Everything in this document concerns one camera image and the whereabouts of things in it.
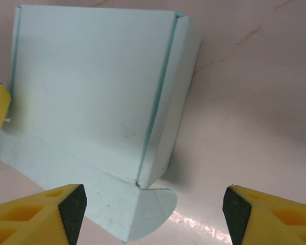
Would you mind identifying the light blue paper box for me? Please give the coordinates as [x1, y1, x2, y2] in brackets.
[0, 5, 202, 243]

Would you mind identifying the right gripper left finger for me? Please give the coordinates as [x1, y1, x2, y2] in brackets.
[0, 183, 88, 245]

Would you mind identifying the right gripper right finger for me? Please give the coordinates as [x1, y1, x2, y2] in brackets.
[222, 185, 306, 245]

